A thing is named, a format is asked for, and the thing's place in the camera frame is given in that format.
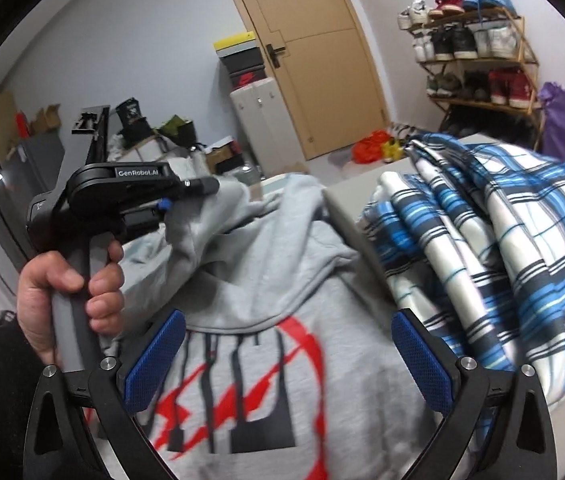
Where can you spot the black paper bag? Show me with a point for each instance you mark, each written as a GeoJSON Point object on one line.
{"type": "Point", "coordinates": [132, 120]}

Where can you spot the person's left hand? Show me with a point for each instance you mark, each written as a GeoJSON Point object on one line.
{"type": "Point", "coordinates": [35, 295]}

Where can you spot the black metal stand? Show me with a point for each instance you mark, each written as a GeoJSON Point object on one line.
{"type": "Point", "coordinates": [93, 127]}

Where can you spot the wooden shoe rack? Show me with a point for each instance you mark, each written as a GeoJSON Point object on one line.
{"type": "Point", "coordinates": [529, 60]}

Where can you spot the collection of sneakers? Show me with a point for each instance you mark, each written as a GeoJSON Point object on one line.
{"type": "Point", "coordinates": [462, 40]}

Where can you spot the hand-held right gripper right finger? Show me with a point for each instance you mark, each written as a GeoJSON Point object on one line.
{"type": "Point", "coordinates": [422, 360]}

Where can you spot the yellow plastic item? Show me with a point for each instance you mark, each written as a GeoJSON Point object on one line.
{"type": "Point", "coordinates": [392, 152]}

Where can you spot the small cardboard box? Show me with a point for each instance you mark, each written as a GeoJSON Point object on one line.
{"type": "Point", "coordinates": [222, 156]}

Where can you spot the white locker cabinet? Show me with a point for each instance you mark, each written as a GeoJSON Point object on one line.
{"type": "Point", "coordinates": [260, 125]}

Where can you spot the wooden door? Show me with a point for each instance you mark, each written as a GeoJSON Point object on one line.
{"type": "Point", "coordinates": [312, 70]}

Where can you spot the orange plastic bag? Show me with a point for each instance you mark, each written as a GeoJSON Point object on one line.
{"type": "Point", "coordinates": [370, 147]}

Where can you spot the yellow shoe box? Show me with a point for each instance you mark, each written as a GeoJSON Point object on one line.
{"type": "Point", "coordinates": [235, 41]}

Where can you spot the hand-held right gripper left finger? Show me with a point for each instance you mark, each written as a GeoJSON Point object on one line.
{"type": "Point", "coordinates": [155, 360]}

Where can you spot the open cardboard box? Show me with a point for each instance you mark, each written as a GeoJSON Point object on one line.
{"type": "Point", "coordinates": [46, 120]}

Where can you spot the blue plaid shirt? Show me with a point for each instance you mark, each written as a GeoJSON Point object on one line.
{"type": "Point", "coordinates": [487, 240]}

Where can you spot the grey hoodie with red print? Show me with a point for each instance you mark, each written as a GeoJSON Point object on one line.
{"type": "Point", "coordinates": [262, 280]}

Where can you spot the dark grey fridge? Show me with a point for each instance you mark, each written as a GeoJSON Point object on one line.
{"type": "Point", "coordinates": [42, 165]}

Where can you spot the red box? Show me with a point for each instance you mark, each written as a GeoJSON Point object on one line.
{"type": "Point", "coordinates": [22, 125]}

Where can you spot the green bag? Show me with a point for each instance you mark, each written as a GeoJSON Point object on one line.
{"type": "Point", "coordinates": [177, 130]}

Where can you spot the flat cardboard sheet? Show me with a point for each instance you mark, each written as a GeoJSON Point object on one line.
{"type": "Point", "coordinates": [0, 125]}

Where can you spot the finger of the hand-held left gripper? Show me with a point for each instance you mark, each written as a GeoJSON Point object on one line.
{"type": "Point", "coordinates": [143, 224]}
{"type": "Point", "coordinates": [197, 185]}

